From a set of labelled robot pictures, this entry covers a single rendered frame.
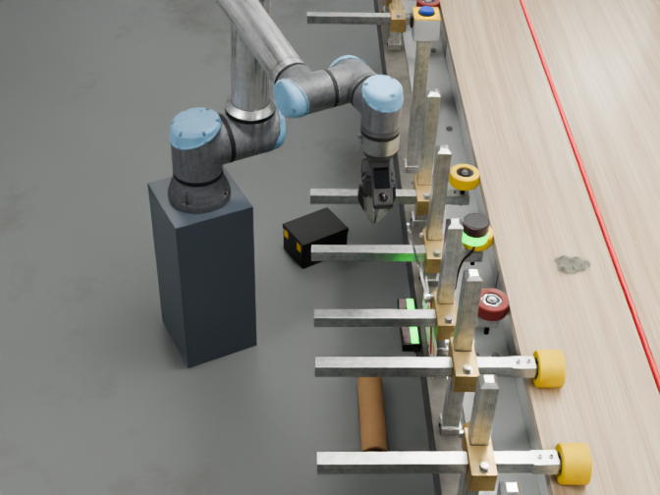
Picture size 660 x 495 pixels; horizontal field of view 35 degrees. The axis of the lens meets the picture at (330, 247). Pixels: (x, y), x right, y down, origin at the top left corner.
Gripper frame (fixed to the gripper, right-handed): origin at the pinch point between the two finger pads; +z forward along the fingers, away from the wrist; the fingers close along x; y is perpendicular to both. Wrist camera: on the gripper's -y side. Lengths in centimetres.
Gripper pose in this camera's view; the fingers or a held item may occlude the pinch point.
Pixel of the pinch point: (374, 220)
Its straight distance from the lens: 251.8
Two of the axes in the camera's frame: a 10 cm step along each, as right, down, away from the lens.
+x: -10.0, 0.0, -0.4
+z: -0.3, 7.6, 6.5
